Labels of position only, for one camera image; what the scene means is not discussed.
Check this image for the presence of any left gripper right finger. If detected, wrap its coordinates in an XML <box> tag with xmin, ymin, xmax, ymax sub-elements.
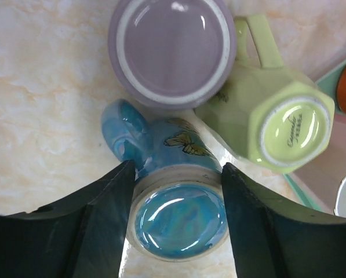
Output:
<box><xmin>221</xmin><ymin>163</ymin><xmax>346</xmax><ymax>277</ymax></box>

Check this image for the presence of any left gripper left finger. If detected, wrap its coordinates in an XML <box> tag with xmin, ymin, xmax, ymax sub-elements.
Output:
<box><xmin>0</xmin><ymin>160</ymin><xmax>135</xmax><ymax>277</ymax></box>

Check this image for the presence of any pink cream mug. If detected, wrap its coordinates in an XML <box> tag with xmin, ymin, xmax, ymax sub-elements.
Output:
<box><xmin>286</xmin><ymin>114</ymin><xmax>346</xmax><ymax>218</ymax></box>

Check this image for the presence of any blue teal mug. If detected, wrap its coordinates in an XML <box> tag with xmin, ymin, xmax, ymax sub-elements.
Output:
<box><xmin>101</xmin><ymin>99</ymin><xmax>229</xmax><ymax>262</ymax></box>

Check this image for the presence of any light green mug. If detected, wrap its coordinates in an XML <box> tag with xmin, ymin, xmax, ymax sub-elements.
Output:
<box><xmin>194</xmin><ymin>14</ymin><xmax>334</xmax><ymax>174</ymax></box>

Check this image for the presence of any mauve grey mug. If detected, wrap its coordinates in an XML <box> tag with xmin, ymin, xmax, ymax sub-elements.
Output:
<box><xmin>108</xmin><ymin>1</ymin><xmax>236</xmax><ymax>110</ymax></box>

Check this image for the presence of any green floral tray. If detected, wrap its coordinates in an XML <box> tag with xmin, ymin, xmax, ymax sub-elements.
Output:
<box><xmin>285</xmin><ymin>59</ymin><xmax>346</xmax><ymax>205</ymax></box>

